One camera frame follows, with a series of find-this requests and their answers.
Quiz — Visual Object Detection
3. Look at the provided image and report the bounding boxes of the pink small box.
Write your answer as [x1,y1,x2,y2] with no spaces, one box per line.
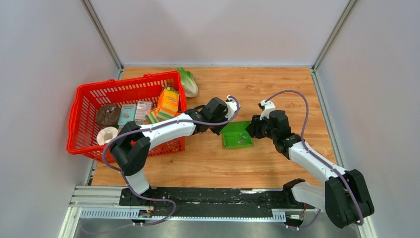
[134,101,153,124]

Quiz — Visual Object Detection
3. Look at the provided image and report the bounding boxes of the green paper box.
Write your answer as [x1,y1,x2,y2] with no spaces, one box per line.
[220,121,253,149]

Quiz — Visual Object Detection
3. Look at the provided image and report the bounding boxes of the purple cable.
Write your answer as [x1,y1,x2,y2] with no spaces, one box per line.
[264,89,364,230]
[102,95,240,227]

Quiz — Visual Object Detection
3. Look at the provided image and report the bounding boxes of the green striped sponge pack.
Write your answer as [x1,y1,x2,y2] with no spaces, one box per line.
[145,109,159,124]

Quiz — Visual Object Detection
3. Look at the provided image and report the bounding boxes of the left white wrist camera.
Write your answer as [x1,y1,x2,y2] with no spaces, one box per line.
[225,95,241,120]

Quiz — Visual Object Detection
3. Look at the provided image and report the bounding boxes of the orange yellow carton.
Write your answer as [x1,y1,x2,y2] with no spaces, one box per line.
[157,86,179,120]

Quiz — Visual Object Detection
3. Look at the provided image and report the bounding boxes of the green lettuce head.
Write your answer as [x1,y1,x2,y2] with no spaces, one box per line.
[176,67,198,98]

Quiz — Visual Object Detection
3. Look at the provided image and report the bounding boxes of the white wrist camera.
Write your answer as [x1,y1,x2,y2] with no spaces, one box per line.
[225,95,241,120]
[258,100,276,120]

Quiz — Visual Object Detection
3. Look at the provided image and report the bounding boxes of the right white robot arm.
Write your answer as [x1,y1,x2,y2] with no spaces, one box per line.
[246,110,375,228]

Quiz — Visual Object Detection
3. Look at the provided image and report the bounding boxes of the brown round bread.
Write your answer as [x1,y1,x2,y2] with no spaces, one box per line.
[95,103,121,128]

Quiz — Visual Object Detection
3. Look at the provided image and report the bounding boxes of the teal small box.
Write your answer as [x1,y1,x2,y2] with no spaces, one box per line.
[118,104,137,126]

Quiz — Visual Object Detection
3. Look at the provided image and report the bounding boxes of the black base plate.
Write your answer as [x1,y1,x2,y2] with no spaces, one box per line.
[119,187,312,218]

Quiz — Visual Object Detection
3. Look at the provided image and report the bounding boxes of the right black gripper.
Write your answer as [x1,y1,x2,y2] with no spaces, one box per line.
[245,113,277,141]

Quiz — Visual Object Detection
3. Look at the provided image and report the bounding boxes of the white toilet paper roll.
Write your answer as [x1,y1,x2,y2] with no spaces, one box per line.
[96,126,118,145]

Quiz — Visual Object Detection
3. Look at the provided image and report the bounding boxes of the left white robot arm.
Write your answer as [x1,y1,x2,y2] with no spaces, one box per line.
[104,95,240,206]

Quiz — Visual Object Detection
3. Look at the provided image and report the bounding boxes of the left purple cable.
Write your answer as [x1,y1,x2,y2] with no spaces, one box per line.
[102,95,240,227]

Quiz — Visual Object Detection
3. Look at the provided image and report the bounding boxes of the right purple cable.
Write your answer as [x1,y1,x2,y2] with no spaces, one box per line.
[264,89,364,230]

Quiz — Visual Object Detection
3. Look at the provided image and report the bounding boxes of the red plastic basket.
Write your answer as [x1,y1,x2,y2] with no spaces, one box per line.
[66,71,187,162]

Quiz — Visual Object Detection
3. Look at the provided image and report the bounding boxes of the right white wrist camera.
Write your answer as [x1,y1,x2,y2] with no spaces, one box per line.
[258,100,276,120]

